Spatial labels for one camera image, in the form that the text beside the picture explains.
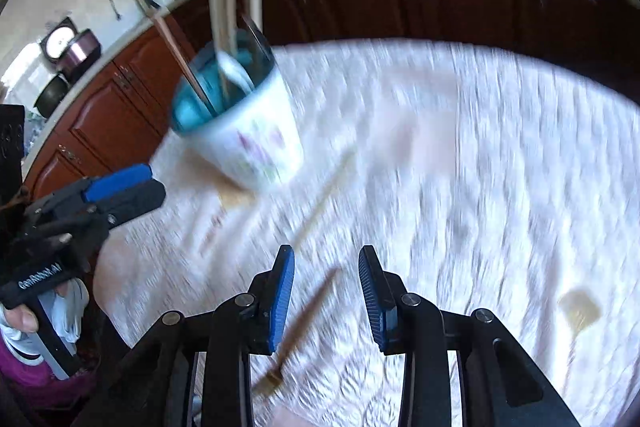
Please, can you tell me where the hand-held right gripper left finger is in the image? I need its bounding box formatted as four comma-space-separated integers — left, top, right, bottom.
117, 244, 297, 427

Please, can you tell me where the white lace tablecloth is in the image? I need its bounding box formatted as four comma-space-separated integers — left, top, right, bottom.
92, 38, 640, 427

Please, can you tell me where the pale kitchen countertop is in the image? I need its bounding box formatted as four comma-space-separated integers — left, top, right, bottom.
20, 0, 633, 175

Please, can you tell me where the white ceramic spoon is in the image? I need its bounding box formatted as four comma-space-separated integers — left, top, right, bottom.
215, 51, 256, 96

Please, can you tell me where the person's left hand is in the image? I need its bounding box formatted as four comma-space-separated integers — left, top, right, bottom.
0, 279, 92, 365

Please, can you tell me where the brown chopstick with gold tip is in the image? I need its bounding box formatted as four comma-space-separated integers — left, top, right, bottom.
251, 268, 342, 397

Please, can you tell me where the black cooking pot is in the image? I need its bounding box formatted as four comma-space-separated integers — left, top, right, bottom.
31, 74, 72, 118

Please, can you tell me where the round dial kitchen scale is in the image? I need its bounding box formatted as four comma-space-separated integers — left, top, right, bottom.
40, 18, 76, 60

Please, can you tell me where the dark brown chopstick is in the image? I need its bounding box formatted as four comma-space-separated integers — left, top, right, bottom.
151, 16, 217, 116

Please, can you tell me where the white floral cup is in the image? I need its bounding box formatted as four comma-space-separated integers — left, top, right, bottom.
170, 29, 306, 194

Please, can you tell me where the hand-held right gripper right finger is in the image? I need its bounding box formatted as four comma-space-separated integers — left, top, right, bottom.
358, 244, 583, 427

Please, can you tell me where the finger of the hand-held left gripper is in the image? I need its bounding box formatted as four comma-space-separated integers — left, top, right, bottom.
97, 181, 167, 229
82, 164, 154, 202

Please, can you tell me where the purple rice cooker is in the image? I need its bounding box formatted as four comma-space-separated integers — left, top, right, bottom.
56, 29, 104, 81

